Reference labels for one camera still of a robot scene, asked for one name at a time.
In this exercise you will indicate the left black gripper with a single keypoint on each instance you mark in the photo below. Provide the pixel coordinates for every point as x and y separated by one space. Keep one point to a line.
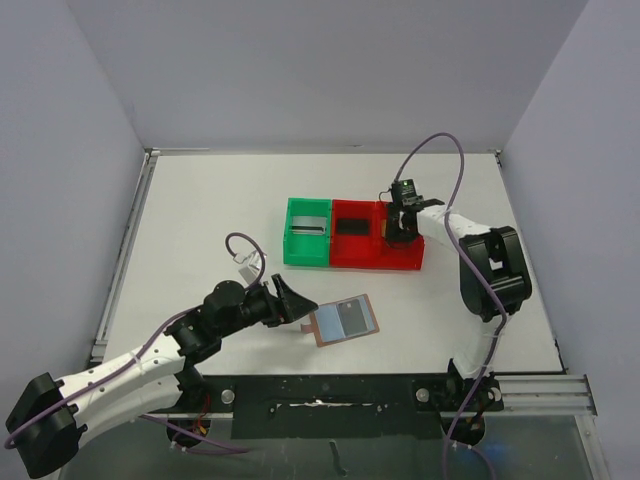
276 304

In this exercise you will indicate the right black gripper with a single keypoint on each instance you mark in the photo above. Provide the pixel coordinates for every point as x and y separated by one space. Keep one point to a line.
398 220

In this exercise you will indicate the brown leather card holder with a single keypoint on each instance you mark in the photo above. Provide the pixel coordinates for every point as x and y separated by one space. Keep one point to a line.
324 323

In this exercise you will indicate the dark grey credit card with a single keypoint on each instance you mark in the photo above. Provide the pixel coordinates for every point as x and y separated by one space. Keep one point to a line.
352 318

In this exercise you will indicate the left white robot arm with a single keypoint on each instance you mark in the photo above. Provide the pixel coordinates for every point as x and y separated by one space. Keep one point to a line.
54 418

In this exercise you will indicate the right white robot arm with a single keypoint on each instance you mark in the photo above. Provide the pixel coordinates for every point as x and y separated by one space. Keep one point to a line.
494 279

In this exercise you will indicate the black credit card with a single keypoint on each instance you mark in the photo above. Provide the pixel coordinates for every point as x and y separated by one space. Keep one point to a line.
352 226

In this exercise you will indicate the silver credit card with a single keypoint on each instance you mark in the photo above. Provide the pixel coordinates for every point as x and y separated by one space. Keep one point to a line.
308 225

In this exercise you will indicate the right red plastic bin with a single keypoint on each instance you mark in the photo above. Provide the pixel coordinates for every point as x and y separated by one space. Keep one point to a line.
389 255

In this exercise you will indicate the red plastic bin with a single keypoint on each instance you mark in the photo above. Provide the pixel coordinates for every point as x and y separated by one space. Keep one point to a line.
352 243
389 255

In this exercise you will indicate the middle red plastic bin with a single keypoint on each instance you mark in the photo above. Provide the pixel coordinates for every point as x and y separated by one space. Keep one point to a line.
352 243

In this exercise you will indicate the green plastic bin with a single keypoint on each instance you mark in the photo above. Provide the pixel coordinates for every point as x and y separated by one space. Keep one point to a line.
306 238

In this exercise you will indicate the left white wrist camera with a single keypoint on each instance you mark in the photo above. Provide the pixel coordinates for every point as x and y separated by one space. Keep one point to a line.
249 266

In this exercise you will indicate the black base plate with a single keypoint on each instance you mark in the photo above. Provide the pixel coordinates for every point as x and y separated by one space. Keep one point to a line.
353 406

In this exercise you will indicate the aluminium frame rail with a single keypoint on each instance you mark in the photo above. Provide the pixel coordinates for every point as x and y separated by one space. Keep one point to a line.
547 395

